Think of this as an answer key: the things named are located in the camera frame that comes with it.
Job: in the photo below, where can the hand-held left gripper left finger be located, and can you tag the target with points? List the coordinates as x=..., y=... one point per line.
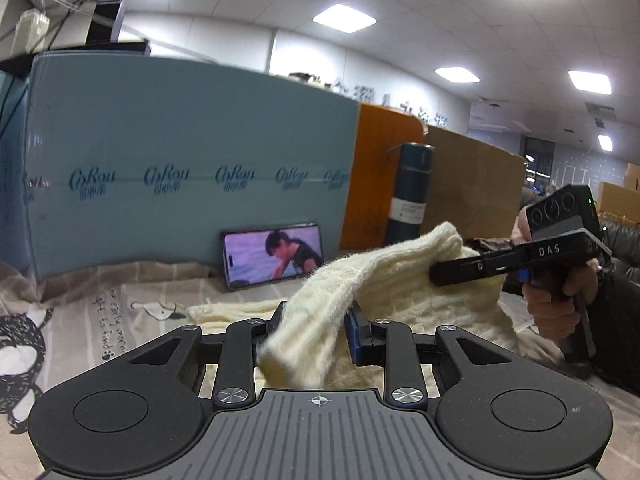
x=245, y=347

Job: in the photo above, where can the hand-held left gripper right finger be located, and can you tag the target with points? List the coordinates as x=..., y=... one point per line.
x=351, y=335

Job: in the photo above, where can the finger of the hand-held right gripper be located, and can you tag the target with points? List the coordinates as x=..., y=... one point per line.
x=465, y=267

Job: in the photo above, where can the cream knit sweater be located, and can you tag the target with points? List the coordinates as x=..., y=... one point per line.
x=350, y=280

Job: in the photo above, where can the person's right forearm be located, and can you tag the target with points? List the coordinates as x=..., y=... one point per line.
x=620, y=320

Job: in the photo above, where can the person's right hand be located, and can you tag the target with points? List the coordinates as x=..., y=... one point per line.
x=545, y=310

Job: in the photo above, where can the black leather sofa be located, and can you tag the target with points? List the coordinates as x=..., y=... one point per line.
x=622, y=227

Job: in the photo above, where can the distant cardboard box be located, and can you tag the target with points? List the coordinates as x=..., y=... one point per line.
x=617, y=195
x=633, y=174

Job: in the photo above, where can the smartphone with lit screen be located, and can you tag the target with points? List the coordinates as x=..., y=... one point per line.
x=260, y=260

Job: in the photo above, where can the large brown cardboard box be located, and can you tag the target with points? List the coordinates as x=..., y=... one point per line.
x=475, y=175

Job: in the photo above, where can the dark blue vacuum bottle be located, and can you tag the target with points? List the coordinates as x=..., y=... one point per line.
x=407, y=180

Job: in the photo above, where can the ceiling light panel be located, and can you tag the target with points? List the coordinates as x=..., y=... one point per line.
x=345, y=18
x=457, y=75
x=605, y=142
x=590, y=81

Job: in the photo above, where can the orange wooden partition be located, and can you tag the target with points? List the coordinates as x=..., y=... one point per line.
x=372, y=170

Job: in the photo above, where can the ceiling vent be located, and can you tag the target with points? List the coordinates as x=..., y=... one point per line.
x=600, y=108

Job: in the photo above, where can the printed cartoon bed sheet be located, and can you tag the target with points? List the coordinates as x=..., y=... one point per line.
x=100, y=310

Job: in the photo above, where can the light blue foam board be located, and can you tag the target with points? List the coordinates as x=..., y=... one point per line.
x=150, y=125

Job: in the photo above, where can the white power adapter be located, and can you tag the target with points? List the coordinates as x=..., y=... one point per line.
x=30, y=30

